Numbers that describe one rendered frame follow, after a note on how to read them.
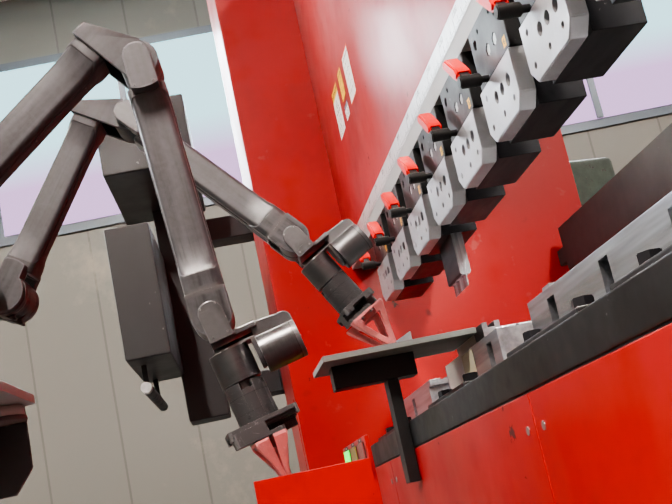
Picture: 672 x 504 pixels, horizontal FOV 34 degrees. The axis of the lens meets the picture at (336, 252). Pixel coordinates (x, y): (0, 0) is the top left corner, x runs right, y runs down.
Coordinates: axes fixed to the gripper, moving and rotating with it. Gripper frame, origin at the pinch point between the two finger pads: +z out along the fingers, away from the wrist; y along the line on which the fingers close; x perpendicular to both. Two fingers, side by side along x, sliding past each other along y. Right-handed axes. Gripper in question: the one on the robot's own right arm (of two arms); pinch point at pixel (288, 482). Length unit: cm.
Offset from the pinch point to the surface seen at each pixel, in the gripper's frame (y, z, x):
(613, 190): 102, -28, 73
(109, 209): 25, -182, 433
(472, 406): 24.2, 1.7, -11.3
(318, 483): 2.8, 1.9, -5.0
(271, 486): -2.8, -0.4, -5.0
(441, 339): 36.1, -10.7, 26.7
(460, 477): 22.9, 9.7, 5.0
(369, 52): 55, -69, 46
